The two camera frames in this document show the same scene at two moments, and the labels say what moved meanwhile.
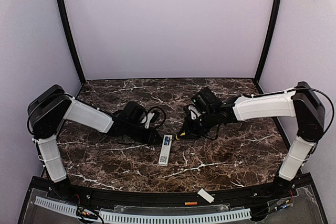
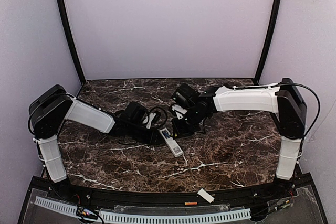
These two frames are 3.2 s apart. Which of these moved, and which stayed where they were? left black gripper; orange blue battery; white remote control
Moved: white remote control
Stayed: orange blue battery; left black gripper
